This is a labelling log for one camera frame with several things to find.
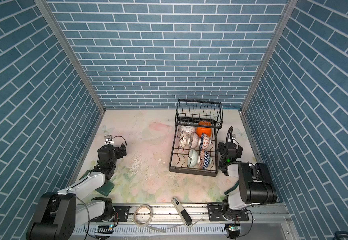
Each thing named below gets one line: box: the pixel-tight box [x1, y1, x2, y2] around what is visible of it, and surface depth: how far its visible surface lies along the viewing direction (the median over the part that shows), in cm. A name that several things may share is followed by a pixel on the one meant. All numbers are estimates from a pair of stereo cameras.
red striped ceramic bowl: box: [190, 132, 201, 149], surface depth 95 cm
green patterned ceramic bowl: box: [180, 125, 196, 136], surface depth 103 cm
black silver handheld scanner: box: [171, 196, 193, 228], surface depth 72 cm
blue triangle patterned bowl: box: [202, 132, 212, 149], surface depth 92 cm
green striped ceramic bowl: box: [187, 149, 201, 168], surface depth 87 cm
